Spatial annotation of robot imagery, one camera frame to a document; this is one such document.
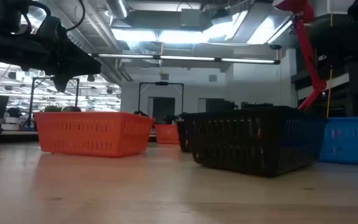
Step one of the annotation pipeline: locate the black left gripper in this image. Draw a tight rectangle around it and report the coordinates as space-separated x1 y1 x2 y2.
0 30 102 93

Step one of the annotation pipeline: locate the large orange plastic basket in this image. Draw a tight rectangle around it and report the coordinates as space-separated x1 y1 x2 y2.
34 111 154 157

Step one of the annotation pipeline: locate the blue plastic basket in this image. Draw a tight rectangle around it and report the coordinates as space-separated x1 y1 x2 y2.
319 116 358 166

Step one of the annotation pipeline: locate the large black plastic basket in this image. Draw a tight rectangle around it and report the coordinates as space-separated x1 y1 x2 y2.
181 105 326 178

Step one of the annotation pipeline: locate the black cabinet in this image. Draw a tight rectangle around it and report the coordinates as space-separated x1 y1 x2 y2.
241 101 274 109

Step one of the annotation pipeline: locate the long ceiling light fixture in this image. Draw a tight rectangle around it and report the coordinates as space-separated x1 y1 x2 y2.
91 53 282 65

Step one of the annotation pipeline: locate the dark equipment rack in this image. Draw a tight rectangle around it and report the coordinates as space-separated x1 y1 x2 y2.
205 98 239 113

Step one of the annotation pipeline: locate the black frame stand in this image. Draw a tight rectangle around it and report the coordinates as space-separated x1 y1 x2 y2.
28 76 81 127
137 81 185 123

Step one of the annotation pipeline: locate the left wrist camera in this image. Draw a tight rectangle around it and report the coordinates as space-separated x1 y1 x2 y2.
35 15 64 40

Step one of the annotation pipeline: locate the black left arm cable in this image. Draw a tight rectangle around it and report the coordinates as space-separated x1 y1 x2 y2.
26 0 86 32

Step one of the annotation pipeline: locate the silver ventilation duct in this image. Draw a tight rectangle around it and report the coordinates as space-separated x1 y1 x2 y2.
105 0 130 20

